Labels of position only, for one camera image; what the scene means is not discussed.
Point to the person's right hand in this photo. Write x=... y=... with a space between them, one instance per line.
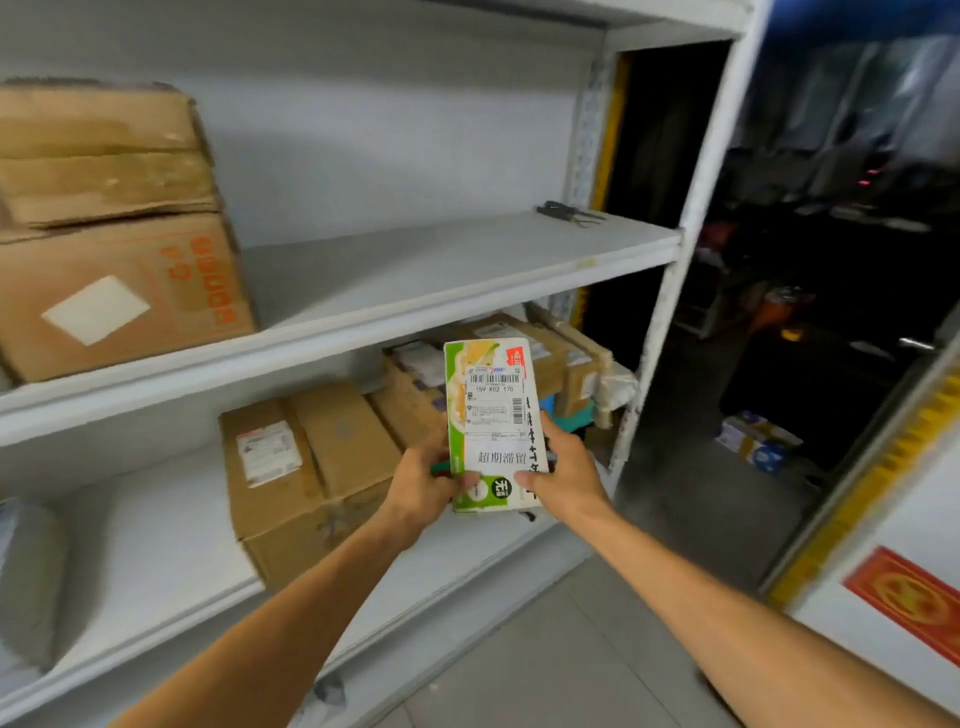
x=574 y=487

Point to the person's left hand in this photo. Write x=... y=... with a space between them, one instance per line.
x=420 y=495

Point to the green and white carton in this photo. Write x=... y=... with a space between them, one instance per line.
x=487 y=405

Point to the wide low cardboard box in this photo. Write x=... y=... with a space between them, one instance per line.
x=300 y=487

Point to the white metal shelf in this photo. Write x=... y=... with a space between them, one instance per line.
x=450 y=255

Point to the white printed carton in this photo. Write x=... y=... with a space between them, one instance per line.
x=30 y=585

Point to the large box orange print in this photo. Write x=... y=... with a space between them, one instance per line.
x=45 y=255

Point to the large dusty cardboard box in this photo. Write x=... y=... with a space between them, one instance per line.
x=97 y=150

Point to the person's right forearm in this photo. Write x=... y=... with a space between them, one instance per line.
x=750 y=637

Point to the person's left forearm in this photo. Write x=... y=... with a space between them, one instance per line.
x=262 y=645

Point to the small blue box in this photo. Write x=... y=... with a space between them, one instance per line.
x=559 y=412

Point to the small long brown box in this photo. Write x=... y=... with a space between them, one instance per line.
x=577 y=390

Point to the squat cardboard box white label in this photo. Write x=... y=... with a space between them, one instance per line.
x=555 y=352

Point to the small white blue carton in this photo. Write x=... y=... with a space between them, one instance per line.
x=757 y=442

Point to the crumpled grey plastic wrap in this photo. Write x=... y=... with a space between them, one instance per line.
x=330 y=690

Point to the red fire extinguisher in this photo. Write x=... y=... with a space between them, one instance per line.
x=780 y=307

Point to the yellow vertical door strip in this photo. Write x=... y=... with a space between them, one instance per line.
x=862 y=487

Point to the yellow sticker strip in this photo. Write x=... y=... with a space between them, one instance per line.
x=611 y=127

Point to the red yellow wall sign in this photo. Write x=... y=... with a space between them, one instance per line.
x=907 y=600

